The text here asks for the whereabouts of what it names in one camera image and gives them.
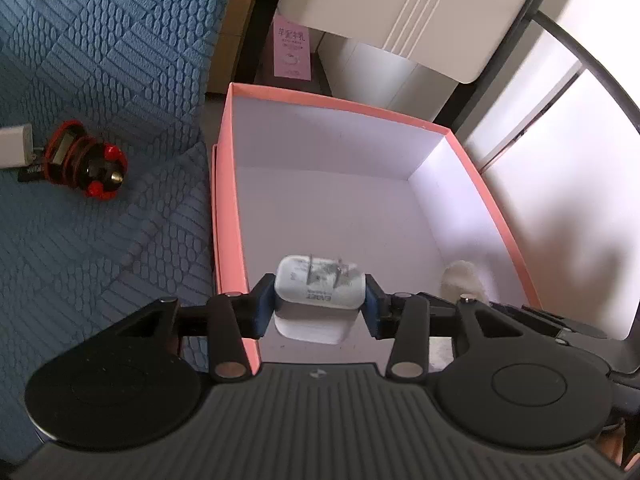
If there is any black curved metal tube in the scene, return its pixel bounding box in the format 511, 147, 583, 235
534, 10, 640, 133

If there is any white plug charger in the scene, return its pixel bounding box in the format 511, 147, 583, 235
272, 254, 368, 346

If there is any pink cardboard box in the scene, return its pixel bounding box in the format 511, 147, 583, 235
210, 81, 543, 377

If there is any pink printed carton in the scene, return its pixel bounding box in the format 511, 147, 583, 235
272, 15, 314, 82

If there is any white cabinet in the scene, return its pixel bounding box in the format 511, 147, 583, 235
277, 0, 567, 126

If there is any small black tag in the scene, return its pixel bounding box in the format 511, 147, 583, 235
17, 159, 47, 184

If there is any red and black headlamp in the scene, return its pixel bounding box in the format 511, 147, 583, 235
41, 120, 129, 203

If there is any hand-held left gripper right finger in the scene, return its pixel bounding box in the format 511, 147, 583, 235
364, 274, 540, 381

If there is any white rectangular adapter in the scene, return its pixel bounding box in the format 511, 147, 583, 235
0, 125, 35, 169

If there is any blue quilted sofa cover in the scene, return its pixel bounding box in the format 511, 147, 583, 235
0, 0, 242, 480

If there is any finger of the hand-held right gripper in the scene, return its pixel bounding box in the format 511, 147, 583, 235
490, 302, 613, 345

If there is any white fluffy pad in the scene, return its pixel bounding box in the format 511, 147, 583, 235
440, 260, 486, 303

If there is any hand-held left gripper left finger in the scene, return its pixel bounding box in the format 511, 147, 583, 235
102, 274, 276, 382

